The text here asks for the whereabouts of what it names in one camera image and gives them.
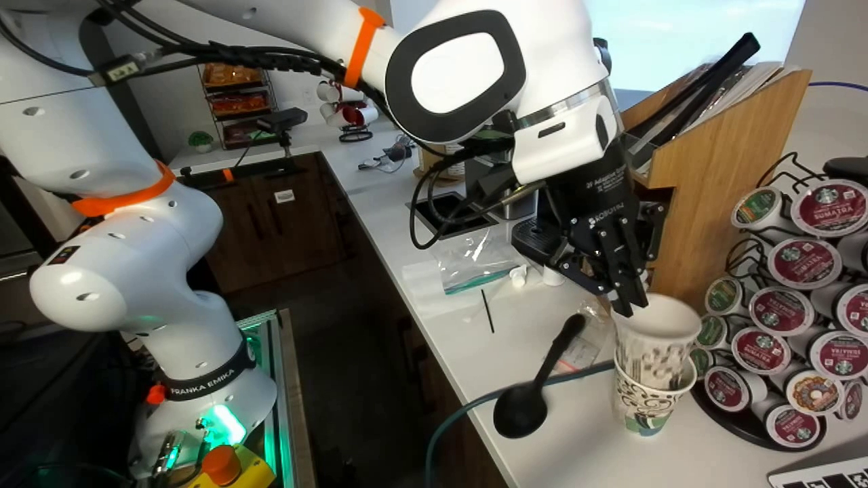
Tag green lid coffee pod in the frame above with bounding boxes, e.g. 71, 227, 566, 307
730, 185, 787, 234
702, 273, 752, 320
695, 313, 732, 353

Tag wooden condiment organizer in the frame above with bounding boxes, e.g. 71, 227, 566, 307
618, 63, 815, 315

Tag black tongs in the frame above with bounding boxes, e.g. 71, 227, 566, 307
622, 29, 766, 172

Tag black plastic spoon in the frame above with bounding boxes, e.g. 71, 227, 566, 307
492, 313, 591, 443

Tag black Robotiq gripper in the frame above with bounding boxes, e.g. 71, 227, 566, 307
539, 132, 657, 320

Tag brown lid coffee pod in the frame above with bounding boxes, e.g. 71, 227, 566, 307
782, 368, 848, 421

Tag black wire pod rack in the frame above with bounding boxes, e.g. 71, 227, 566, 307
686, 149, 868, 455

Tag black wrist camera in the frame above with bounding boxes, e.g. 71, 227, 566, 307
508, 216, 587, 279

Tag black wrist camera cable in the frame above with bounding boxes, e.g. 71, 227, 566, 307
406, 132, 524, 252

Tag grey laptop keyboard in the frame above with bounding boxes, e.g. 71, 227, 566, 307
766, 454, 868, 488

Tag yellow emergency stop button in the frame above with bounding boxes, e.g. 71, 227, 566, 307
181, 444, 277, 488

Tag red lid coffee pod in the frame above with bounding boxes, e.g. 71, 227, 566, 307
789, 177, 868, 242
766, 235, 846, 292
726, 326, 796, 379
745, 284, 819, 338
762, 401, 827, 454
806, 329, 868, 386
699, 364, 756, 418
834, 282, 868, 348

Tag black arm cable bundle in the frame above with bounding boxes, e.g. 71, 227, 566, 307
77, 0, 401, 119

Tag dark wooden cabinet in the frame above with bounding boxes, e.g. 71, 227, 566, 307
180, 149, 367, 295

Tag black stir stick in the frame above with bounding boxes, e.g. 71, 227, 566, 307
478, 287, 500, 338

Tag clear plastic zip bag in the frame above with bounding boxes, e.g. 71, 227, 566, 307
437, 231, 526, 299

